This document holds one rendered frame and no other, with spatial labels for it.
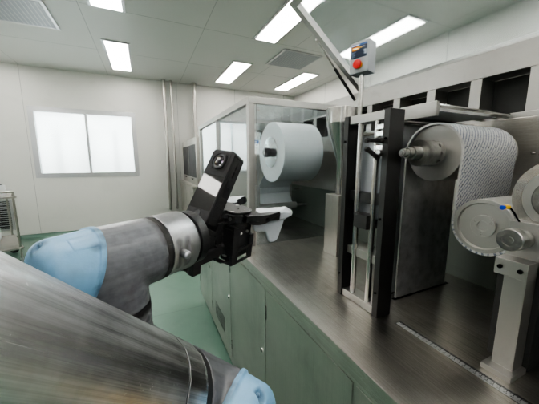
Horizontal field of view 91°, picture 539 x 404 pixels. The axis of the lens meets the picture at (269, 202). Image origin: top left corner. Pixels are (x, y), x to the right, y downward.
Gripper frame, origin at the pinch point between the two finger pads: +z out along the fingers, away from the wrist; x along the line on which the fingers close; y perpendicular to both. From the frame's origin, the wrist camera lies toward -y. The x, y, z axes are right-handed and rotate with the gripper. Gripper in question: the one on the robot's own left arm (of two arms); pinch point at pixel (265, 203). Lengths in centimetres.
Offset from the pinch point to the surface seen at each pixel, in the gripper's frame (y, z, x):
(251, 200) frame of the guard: 17, 58, -43
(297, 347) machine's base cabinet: 50, 26, 2
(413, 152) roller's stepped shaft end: -13.0, 29.2, 21.2
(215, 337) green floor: 136, 90, -84
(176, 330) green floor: 140, 80, -116
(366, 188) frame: -1.8, 35.2, 11.2
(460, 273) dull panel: 26, 69, 42
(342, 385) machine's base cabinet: 43.6, 14.5, 18.7
